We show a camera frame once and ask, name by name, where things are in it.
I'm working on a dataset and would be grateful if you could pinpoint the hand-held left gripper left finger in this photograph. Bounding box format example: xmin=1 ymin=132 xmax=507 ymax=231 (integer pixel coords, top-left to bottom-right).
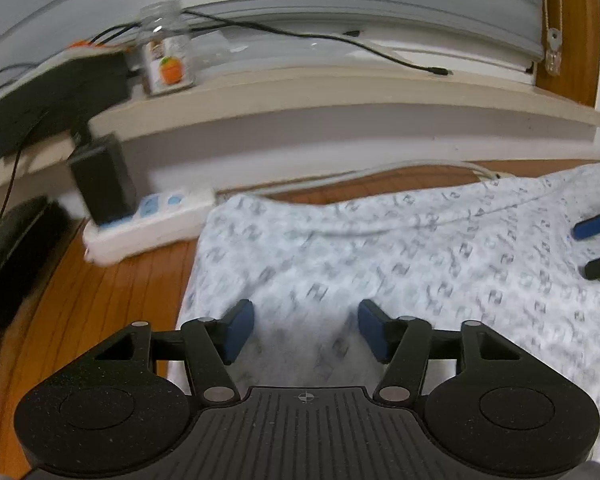
xmin=92 ymin=299 xmax=255 ymax=406

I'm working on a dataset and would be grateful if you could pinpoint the white power strip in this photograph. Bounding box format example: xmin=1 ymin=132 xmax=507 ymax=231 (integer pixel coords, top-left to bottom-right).
xmin=82 ymin=187 xmax=218 ymax=264

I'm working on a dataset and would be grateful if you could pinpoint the black power adapter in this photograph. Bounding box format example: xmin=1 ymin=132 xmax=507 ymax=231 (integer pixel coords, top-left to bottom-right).
xmin=69 ymin=132 xmax=141 ymax=224

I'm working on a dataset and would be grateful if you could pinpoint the clear glass jar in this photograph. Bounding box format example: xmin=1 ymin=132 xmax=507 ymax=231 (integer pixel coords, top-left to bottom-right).
xmin=137 ymin=2 xmax=197 ymax=97

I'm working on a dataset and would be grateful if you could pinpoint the black box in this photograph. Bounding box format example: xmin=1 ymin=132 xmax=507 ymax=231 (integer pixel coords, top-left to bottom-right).
xmin=0 ymin=50 xmax=132 ymax=157

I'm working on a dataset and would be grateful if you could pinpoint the wooden window frame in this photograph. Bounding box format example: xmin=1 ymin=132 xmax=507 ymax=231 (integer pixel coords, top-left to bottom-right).
xmin=535 ymin=0 xmax=600 ymax=108

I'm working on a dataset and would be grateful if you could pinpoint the beige window sill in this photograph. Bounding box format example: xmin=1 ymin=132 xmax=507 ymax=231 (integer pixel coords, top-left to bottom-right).
xmin=0 ymin=62 xmax=600 ymax=196

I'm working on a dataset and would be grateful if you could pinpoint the black pouch on table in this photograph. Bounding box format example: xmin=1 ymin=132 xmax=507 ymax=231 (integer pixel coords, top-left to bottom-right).
xmin=0 ymin=195 xmax=76 ymax=333

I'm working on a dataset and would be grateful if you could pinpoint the thin black cable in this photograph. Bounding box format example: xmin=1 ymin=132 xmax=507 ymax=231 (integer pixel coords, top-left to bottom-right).
xmin=185 ymin=7 xmax=453 ymax=77

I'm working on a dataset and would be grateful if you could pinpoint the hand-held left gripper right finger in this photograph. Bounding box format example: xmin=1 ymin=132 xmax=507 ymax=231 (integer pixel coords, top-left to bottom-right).
xmin=357 ymin=299 xmax=523 ymax=406

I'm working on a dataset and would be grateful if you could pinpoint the white patterned garment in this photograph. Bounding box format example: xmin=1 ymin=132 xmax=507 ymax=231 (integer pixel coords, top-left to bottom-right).
xmin=167 ymin=160 xmax=600 ymax=461

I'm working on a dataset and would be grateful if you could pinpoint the blind pull chain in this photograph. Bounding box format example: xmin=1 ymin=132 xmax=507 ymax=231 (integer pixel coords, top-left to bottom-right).
xmin=542 ymin=0 xmax=564 ymax=77

